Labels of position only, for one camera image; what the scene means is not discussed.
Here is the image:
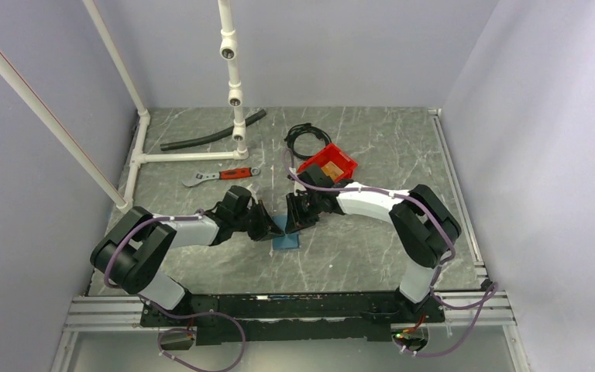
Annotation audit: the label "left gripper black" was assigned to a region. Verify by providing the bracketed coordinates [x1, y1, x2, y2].
[233, 200, 284, 242]

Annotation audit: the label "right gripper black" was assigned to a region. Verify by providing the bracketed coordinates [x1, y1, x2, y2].
[285, 191, 323, 233]

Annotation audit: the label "blue card holder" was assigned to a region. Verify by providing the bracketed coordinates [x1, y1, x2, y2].
[271, 215, 300, 251]

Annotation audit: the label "red plastic bin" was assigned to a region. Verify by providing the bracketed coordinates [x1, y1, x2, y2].
[297, 143, 358, 182]

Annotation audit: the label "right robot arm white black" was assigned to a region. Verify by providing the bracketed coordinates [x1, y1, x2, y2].
[284, 165, 461, 322]

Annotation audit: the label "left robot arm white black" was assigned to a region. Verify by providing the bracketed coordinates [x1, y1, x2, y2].
[90, 186, 284, 326]

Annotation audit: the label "red handled adjustable wrench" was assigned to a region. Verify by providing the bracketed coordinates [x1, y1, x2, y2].
[182, 167, 260, 188]

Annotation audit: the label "coiled black cable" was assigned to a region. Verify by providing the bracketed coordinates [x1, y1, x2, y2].
[284, 122, 333, 161]

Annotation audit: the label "black rubber hose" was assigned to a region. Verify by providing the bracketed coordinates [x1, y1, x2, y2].
[160, 108, 268, 152]

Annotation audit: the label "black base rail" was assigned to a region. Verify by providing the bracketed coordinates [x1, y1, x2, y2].
[140, 291, 445, 346]

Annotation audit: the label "white PVC pipe frame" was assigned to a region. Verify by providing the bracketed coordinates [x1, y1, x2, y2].
[0, 1, 249, 211]

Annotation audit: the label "aluminium rail right side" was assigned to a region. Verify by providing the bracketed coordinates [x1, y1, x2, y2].
[428, 108, 516, 329]

